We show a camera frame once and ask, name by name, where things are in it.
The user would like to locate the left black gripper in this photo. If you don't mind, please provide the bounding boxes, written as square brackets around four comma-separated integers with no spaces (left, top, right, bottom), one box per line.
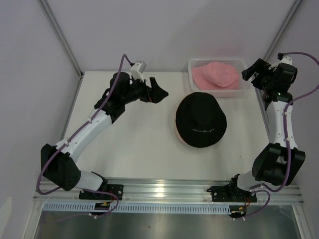
[122,75,168,105]

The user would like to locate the beige bucket hat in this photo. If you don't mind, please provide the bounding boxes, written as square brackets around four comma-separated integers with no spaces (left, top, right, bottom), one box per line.
[174,125,188,145]

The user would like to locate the black bucket hat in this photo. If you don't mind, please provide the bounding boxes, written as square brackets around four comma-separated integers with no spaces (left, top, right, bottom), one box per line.
[175,92,227,148]

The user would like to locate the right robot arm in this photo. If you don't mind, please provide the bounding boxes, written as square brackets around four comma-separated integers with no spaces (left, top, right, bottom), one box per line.
[227,55,306,201]

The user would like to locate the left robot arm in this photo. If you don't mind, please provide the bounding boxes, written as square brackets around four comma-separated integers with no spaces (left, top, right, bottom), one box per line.
[40,72,168,200]

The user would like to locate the white plastic basket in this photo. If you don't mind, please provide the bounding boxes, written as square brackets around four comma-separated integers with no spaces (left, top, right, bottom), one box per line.
[188,57,251,98]

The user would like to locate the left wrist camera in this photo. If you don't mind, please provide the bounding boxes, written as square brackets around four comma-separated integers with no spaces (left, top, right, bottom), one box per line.
[130,61,147,82]

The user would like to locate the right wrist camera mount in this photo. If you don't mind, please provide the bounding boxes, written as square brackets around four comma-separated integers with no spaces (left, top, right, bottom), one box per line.
[269,52,293,70]

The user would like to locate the right corner aluminium post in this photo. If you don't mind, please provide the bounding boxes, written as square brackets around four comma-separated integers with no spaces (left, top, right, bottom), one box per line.
[264,0,306,61]

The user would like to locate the corner aluminium post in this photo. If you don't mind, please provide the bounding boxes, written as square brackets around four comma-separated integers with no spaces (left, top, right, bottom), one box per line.
[264,0,306,61]
[37,0,83,78]

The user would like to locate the aluminium mounting rail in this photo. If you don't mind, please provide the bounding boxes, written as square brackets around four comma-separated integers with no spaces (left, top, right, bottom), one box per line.
[33,178,304,206]

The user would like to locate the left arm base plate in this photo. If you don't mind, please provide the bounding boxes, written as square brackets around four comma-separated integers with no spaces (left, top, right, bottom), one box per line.
[79,183,125,200]

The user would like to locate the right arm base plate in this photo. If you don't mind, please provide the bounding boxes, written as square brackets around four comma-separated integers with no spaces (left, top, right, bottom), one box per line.
[206,184,257,203]

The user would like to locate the white slotted cable duct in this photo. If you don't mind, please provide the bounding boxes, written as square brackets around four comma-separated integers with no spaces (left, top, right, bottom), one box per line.
[43,202,231,215]

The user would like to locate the left corner aluminium post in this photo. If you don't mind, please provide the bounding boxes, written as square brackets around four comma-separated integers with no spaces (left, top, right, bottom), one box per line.
[37,0,83,78]

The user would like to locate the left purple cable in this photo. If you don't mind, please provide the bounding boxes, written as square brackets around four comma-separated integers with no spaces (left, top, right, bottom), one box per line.
[36,53,120,220]

